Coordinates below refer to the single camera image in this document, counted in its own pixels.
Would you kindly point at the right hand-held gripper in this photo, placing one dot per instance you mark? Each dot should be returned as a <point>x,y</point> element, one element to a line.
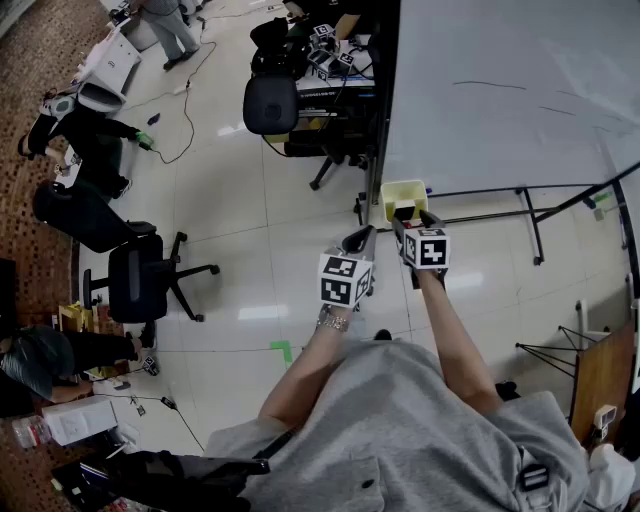
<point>425,250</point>

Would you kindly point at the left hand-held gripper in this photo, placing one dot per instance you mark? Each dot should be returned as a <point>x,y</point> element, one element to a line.
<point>345,282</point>

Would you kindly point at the pale yellow plastic box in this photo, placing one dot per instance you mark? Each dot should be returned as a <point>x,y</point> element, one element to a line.
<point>400,190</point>

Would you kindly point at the person's left forearm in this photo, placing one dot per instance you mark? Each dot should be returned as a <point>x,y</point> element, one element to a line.
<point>310,370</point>

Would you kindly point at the person's right forearm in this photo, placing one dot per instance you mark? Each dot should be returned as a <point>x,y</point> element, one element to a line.
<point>455,340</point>

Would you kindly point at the large whiteboard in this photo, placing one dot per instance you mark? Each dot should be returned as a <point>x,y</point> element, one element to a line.
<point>500,90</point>

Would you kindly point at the white cardboard box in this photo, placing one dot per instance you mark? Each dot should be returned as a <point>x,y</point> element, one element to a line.
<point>80,420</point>

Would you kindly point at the silver wristwatch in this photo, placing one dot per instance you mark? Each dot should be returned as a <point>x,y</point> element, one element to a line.
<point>334,321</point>

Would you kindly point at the person's black shoe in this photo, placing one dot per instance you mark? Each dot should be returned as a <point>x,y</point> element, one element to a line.
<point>507,390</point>
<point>383,334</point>

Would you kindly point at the green floor tape mark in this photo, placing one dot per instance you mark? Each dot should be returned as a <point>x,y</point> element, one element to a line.
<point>282,350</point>

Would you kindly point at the cluttered black desk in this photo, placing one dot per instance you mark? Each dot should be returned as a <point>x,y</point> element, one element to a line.
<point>335,90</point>

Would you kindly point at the black round-backed office chair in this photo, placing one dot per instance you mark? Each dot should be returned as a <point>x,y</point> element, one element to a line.
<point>270,105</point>

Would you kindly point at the person's grey clothing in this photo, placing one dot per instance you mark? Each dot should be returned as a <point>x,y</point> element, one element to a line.
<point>400,440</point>

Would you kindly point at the black office chair with armrests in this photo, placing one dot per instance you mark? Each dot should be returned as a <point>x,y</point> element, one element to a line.
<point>135,280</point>

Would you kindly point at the wooden side table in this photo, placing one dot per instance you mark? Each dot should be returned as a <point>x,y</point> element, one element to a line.
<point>602,380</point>

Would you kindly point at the black reclined office chair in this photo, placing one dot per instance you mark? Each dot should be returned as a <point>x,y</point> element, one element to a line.
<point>85,215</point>

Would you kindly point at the white drawer cabinet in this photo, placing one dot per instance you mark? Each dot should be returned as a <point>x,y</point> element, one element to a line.
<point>110,65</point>

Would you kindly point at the black bag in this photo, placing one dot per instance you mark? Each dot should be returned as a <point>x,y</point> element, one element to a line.
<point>160,480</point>

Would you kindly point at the clear plastic bottle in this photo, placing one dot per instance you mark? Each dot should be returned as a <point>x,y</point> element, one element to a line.
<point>31,431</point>

